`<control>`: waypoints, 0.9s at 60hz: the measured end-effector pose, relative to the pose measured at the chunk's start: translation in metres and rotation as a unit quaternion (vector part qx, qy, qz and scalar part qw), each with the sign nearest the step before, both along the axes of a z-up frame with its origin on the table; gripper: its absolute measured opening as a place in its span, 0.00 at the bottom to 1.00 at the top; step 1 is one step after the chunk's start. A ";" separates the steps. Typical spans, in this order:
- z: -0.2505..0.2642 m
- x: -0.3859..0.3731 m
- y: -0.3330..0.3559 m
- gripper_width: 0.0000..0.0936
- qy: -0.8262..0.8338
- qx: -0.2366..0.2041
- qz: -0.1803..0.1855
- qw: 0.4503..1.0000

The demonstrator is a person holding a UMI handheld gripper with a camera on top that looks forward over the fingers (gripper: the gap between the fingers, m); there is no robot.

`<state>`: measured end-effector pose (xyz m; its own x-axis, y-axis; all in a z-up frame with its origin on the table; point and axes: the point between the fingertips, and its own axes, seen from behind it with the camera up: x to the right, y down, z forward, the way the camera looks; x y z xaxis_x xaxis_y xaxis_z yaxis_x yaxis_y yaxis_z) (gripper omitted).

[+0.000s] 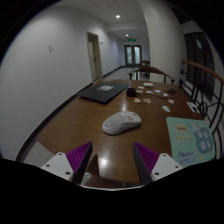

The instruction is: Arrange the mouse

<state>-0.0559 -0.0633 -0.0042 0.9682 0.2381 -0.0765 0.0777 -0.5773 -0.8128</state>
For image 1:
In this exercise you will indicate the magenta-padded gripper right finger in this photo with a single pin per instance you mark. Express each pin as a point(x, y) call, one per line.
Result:
point(165, 165)

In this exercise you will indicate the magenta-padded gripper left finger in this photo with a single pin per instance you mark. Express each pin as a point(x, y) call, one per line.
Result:
point(60, 164)

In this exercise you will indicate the white perforated computer mouse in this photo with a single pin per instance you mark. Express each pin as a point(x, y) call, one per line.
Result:
point(121, 122)

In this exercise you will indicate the green cartoon print mouse pad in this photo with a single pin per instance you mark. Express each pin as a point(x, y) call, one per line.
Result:
point(190, 140)

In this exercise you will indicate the white paper card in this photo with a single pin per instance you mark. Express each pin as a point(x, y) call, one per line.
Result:
point(192, 107)

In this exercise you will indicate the small red white sticker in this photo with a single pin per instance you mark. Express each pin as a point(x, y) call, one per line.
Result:
point(171, 100)

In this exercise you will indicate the small orange sticker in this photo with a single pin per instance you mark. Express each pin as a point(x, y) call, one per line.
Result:
point(147, 100)

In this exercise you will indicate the small beige sticker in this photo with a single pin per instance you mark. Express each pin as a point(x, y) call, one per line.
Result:
point(137, 100)

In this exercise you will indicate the small black box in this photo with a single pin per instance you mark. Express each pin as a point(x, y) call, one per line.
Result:
point(131, 92)

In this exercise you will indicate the small white box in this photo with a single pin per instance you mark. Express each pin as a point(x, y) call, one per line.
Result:
point(148, 84)

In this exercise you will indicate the closed black laptop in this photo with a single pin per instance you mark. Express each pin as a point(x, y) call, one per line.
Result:
point(103, 91)

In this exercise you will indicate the brown wooden armchair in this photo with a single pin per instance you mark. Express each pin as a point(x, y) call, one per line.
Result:
point(151, 69)

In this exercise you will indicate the black railing with wooden handrail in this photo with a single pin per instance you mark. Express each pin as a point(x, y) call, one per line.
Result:
point(200, 67)

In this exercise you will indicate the dark framed window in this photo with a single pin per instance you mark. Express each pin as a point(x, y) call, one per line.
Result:
point(199, 63)

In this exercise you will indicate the beige side door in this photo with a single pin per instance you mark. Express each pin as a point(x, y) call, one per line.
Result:
point(96, 56)

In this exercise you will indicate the glazed double door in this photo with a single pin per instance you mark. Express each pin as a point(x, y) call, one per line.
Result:
point(133, 55)

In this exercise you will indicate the green exit sign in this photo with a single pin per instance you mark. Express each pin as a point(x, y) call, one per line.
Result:
point(132, 40)

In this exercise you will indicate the round ceiling light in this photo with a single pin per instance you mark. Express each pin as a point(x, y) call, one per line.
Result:
point(126, 35)
point(117, 16)

